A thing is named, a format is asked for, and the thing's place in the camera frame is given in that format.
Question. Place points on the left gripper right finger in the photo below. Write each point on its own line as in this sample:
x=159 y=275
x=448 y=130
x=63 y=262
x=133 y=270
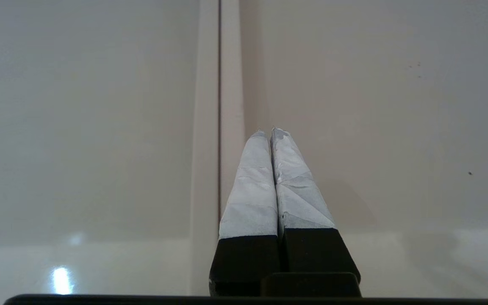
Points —
x=307 y=245

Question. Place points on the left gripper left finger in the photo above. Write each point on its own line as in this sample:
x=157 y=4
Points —
x=248 y=212

